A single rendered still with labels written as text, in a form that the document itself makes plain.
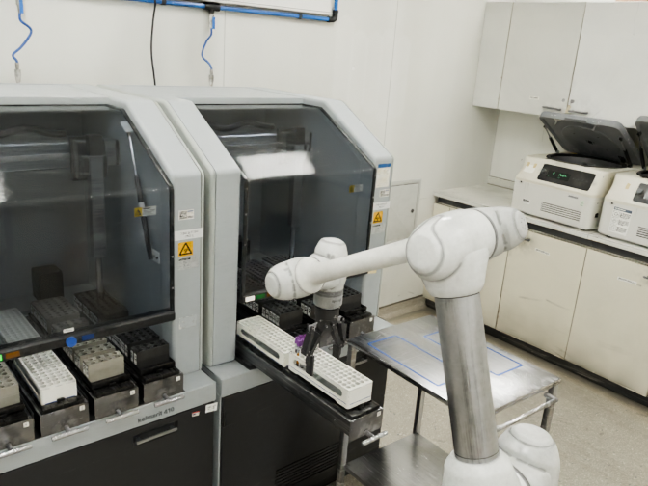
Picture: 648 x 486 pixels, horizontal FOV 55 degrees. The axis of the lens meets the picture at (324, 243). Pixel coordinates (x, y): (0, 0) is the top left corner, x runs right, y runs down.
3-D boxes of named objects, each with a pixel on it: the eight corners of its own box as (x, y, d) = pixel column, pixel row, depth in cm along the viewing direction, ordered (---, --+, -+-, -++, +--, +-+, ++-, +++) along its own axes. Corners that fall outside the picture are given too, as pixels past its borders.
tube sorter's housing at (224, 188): (108, 419, 310) (94, 84, 261) (250, 373, 363) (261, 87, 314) (219, 555, 234) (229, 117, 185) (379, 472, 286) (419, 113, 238)
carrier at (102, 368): (121, 369, 198) (121, 353, 196) (124, 372, 196) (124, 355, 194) (85, 380, 190) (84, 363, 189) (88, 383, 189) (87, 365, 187)
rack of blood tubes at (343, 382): (287, 367, 206) (288, 351, 204) (310, 360, 213) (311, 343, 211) (347, 409, 185) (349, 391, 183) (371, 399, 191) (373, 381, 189)
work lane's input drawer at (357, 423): (226, 350, 233) (226, 328, 230) (256, 341, 242) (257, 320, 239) (358, 450, 181) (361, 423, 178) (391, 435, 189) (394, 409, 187)
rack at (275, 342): (235, 337, 229) (235, 320, 228) (257, 330, 236) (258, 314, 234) (283, 370, 208) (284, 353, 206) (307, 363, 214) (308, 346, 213)
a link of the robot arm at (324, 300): (349, 289, 191) (348, 307, 193) (330, 280, 198) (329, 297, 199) (327, 295, 185) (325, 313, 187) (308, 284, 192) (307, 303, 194)
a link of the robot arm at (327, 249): (328, 278, 199) (298, 287, 190) (332, 231, 194) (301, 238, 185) (353, 288, 192) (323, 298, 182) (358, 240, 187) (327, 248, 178)
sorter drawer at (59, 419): (-19, 343, 225) (-22, 320, 222) (21, 335, 234) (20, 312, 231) (45, 446, 173) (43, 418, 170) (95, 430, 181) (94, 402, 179)
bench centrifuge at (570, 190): (507, 210, 407) (524, 110, 387) (560, 202, 444) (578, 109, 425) (586, 233, 365) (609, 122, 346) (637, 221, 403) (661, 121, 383)
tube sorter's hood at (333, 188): (174, 261, 255) (173, 102, 236) (292, 240, 293) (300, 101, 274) (242, 305, 218) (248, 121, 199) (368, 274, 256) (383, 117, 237)
